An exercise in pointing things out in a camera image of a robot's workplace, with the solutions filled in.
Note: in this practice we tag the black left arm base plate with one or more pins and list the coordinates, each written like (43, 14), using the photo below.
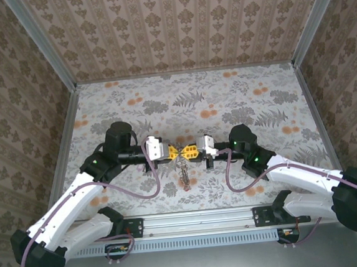
(136, 227)

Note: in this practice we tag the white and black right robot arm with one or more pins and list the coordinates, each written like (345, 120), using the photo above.
(304, 172)

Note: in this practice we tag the metal keyring with keys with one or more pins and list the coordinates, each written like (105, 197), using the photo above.
(184, 173)

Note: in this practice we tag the floral patterned table cover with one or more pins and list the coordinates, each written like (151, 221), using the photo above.
(162, 91)

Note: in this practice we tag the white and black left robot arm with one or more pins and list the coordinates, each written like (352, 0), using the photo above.
(69, 202)

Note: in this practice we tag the grey metal sheet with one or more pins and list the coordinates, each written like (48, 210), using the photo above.
(208, 265)

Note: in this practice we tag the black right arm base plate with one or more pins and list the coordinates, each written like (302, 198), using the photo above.
(262, 216)

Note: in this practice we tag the aluminium mounting rail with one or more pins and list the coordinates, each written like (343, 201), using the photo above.
(198, 222)

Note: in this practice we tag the red key tag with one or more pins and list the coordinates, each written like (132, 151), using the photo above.
(187, 188)

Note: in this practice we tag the aluminium frame post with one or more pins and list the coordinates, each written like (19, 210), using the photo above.
(315, 18)
(41, 45)

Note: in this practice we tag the aluminium frame rail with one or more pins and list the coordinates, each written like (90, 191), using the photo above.
(185, 71)
(309, 97)
(66, 134)

